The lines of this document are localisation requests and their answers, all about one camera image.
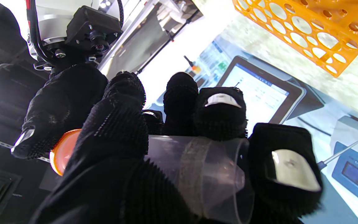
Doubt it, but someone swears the orange tube cap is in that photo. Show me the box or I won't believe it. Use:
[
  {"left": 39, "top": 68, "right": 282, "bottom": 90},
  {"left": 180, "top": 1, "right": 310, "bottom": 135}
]
[{"left": 49, "top": 128, "right": 82, "bottom": 176}]

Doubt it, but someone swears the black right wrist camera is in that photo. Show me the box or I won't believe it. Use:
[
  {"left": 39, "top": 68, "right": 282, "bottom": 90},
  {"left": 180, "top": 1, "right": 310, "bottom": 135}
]
[{"left": 66, "top": 6, "right": 123, "bottom": 54}]

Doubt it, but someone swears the red black right arm cable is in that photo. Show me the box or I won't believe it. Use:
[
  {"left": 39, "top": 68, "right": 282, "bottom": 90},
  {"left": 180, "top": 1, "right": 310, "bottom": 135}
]
[{"left": 25, "top": 0, "right": 47, "bottom": 61}]

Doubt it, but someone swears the clear plastic test tube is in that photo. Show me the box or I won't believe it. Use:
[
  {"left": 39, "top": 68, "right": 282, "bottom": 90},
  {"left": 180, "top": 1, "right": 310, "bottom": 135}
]
[{"left": 144, "top": 134, "right": 255, "bottom": 224}]

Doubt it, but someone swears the grey framed light panel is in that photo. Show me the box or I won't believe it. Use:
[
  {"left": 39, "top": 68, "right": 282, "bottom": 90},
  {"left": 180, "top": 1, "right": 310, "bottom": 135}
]
[{"left": 100, "top": 0, "right": 204, "bottom": 77}]

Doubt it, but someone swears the orange test tube rack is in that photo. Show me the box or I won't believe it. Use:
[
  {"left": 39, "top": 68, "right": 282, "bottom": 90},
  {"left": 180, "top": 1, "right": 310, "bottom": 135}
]
[{"left": 232, "top": 0, "right": 358, "bottom": 78}]

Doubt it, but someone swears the printed laboratory backdrop banner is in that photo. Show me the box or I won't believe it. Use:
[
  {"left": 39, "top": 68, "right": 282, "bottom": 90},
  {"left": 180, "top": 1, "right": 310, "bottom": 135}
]
[{"left": 146, "top": 19, "right": 358, "bottom": 224}]

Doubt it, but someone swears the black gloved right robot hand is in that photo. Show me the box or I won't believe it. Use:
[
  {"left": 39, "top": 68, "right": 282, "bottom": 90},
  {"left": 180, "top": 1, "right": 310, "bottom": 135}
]
[{"left": 11, "top": 64, "right": 108, "bottom": 160}]

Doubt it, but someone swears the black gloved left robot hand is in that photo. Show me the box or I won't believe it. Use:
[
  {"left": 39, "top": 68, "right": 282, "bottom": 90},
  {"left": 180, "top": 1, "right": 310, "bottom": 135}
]
[{"left": 30, "top": 72, "right": 323, "bottom": 224}]

